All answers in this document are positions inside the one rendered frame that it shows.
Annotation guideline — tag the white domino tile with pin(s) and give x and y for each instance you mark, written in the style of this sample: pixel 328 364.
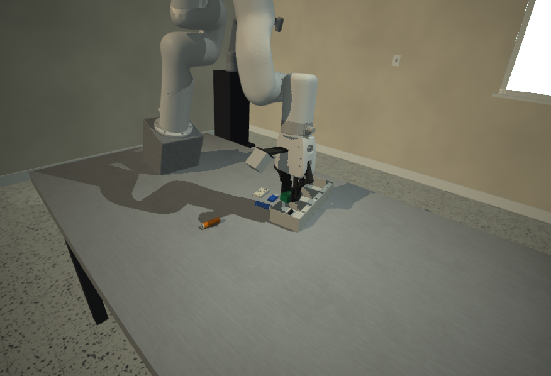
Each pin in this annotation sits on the white domino tile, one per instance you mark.
pixel 260 192

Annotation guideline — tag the orange battery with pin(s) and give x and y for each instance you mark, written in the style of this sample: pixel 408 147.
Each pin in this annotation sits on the orange battery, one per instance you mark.
pixel 210 223

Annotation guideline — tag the blue battery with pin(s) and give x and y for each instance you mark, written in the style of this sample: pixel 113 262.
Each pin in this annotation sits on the blue battery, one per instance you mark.
pixel 263 205

